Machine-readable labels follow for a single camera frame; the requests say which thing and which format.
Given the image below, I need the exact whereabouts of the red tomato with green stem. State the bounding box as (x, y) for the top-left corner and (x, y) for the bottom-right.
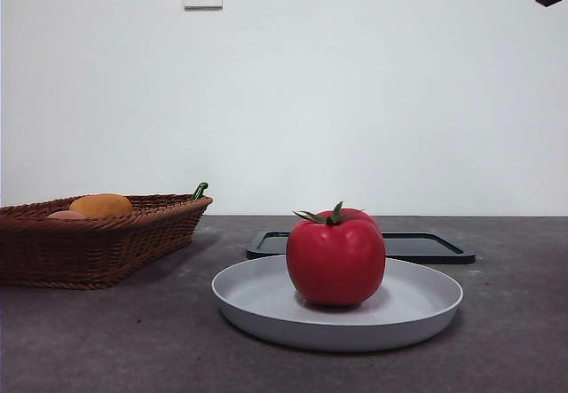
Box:
(285, 200), (387, 308)

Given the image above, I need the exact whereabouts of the dark rectangular tray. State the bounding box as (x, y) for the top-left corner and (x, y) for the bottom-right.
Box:
(245, 230), (477, 265)

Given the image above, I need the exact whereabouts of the pale grey round plate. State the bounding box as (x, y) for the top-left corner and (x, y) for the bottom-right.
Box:
(210, 254), (464, 353)

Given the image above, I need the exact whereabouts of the yellow-orange potato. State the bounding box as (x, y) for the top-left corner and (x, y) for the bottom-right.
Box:
(69, 193), (134, 220)

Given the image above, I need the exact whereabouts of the brown wicker basket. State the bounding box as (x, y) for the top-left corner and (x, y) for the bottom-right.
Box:
(0, 193), (214, 291)

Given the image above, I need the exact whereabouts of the pink round vegetable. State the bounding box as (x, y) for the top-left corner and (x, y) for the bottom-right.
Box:
(47, 209), (88, 222)

